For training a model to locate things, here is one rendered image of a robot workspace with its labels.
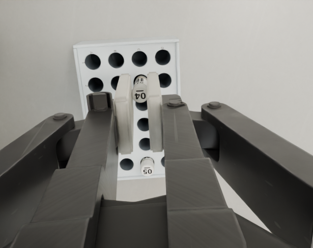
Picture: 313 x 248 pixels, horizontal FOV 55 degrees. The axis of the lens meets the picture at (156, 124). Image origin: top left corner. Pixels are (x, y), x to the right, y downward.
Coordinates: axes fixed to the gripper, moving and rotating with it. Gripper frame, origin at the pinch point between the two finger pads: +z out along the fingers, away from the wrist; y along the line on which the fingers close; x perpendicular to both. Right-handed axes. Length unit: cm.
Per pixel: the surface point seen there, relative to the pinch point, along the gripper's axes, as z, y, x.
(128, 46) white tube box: 7.0, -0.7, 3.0
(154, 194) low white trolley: 10.5, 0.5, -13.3
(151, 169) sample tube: 5.6, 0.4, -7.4
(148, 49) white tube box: 7.0, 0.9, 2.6
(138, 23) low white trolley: 10.5, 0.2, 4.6
